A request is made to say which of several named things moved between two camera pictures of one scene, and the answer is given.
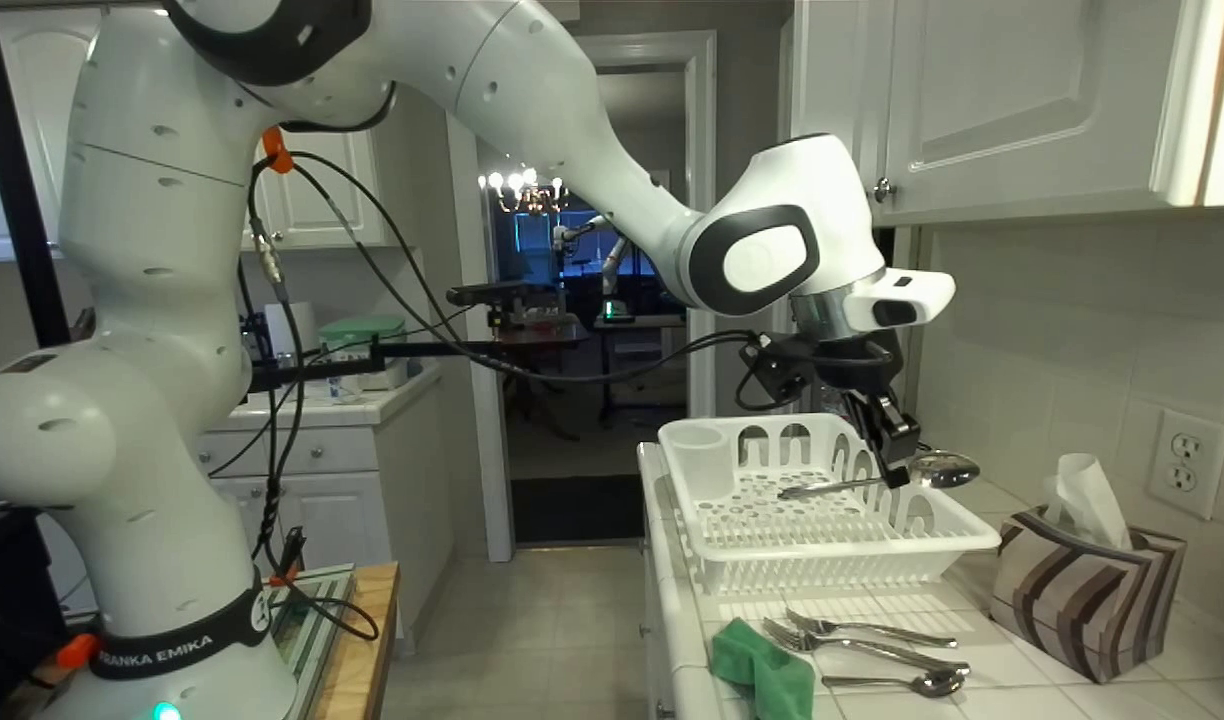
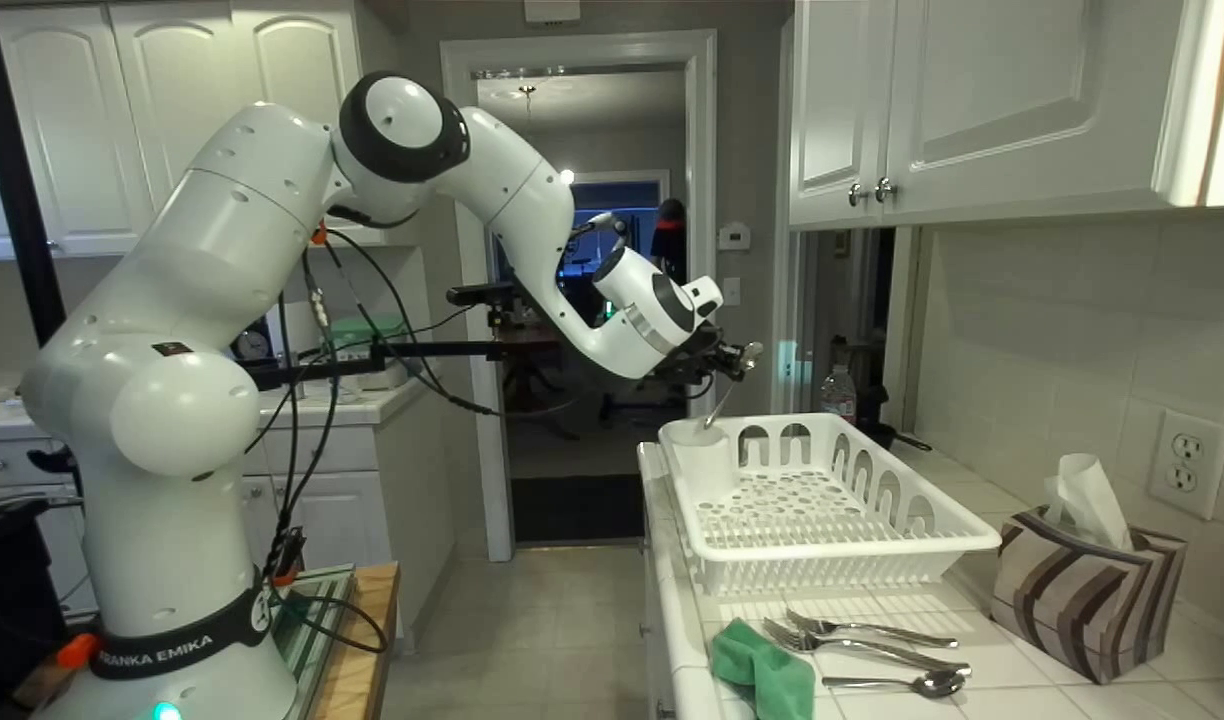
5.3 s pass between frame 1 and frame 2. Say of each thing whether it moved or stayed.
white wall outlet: stayed
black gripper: moved
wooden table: stayed
